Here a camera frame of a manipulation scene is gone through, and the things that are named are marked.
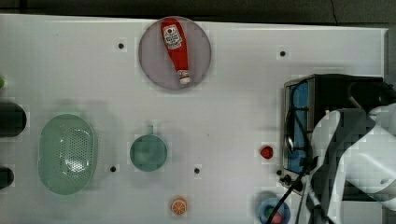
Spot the red strawberry toy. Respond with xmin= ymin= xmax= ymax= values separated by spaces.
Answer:
xmin=264 ymin=207 xmax=283 ymax=224

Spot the black toaster oven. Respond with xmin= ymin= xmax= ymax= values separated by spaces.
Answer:
xmin=278 ymin=74 xmax=393 ymax=194

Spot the orange slice toy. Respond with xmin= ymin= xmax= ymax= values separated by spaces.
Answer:
xmin=171 ymin=196 xmax=188 ymax=216

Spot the black frying pan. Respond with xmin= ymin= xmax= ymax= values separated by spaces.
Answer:
xmin=0 ymin=103 xmax=27 ymax=137

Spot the black round pot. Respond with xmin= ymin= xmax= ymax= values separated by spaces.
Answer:
xmin=0 ymin=167 xmax=14 ymax=189

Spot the red tomato toy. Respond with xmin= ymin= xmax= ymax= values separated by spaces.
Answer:
xmin=261 ymin=146 xmax=274 ymax=160

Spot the blue bowl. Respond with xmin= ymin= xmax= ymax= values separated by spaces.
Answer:
xmin=256 ymin=197 xmax=290 ymax=224

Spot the green measuring cup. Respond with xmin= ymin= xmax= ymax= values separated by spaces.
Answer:
xmin=130 ymin=125 xmax=168 ymax=172

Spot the green oval colander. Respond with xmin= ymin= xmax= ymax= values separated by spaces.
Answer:
xmin=37 ymin=114 xmax=97 ymax=195

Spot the grey round plate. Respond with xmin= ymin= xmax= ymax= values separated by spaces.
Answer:
xmin=138 ymin=17 xmax=212 ymax=91

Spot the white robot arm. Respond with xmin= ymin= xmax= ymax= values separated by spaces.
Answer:
xmin=299 ymin=104 xmax=396 ymax=224

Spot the green lime toy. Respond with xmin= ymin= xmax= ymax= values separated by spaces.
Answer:
xmin=0 ymin=77 xmax=5 ymax=88

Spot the red ketchup bottle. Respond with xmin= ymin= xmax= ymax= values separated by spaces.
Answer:
xmin=161 ymin=18 xmax=191 ymax=85

